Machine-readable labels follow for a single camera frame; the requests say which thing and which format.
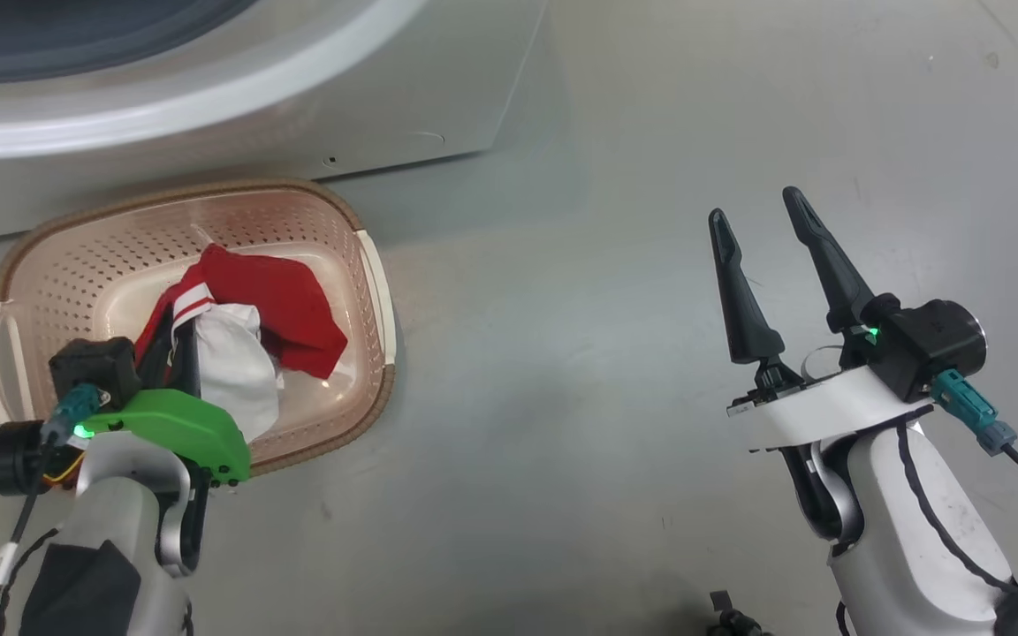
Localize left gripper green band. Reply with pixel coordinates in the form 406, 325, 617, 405
0, 311, 252, 496

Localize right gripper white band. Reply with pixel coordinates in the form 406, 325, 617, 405
708, 185, 987, 453

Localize red garment white stripes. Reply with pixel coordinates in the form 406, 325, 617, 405
133, 245, 349, 381

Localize white washing machine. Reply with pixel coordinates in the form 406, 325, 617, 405
0, 0, 550, 248

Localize cream perforated laundry basket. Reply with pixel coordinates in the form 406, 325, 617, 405
0, 179, 397, 478

